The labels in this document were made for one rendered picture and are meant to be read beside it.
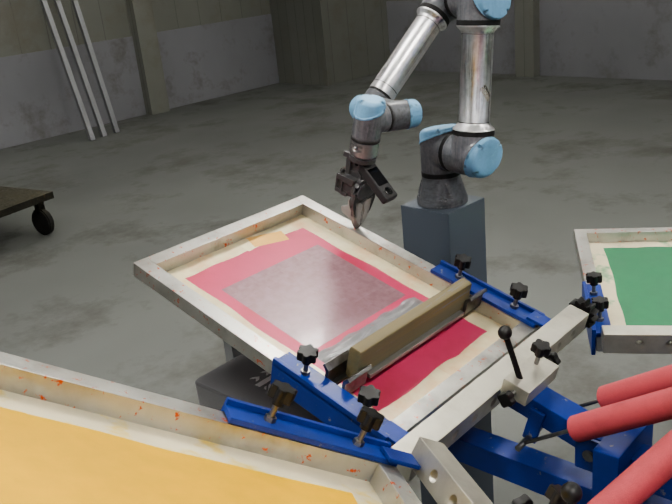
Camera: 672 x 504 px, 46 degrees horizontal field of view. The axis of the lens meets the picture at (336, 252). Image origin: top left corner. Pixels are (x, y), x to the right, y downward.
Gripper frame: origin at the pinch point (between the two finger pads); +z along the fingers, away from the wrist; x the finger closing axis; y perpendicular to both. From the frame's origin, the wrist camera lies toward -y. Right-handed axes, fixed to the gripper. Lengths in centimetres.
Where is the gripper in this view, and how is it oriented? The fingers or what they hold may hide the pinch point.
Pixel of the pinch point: (359, 225)
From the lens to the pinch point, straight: 214.5
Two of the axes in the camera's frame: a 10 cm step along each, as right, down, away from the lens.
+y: -7.4, -4.2, 5.2
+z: -1.2, 8.5, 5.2
